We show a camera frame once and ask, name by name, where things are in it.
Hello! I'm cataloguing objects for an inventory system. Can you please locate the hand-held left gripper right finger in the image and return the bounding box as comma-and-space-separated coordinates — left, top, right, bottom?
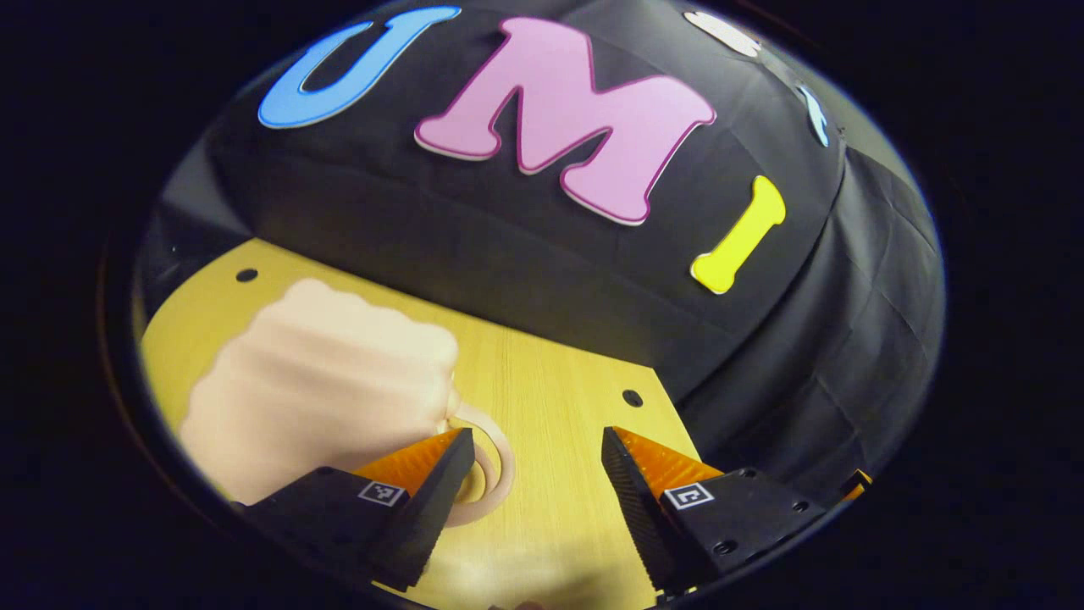
600, 426, 829, 596

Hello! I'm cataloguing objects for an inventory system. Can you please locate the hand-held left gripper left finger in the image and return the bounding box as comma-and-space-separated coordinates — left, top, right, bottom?
230, 427, 477, 594

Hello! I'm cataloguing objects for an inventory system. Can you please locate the pink suitcase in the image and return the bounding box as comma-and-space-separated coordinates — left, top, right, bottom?
178, 278, 517, 528

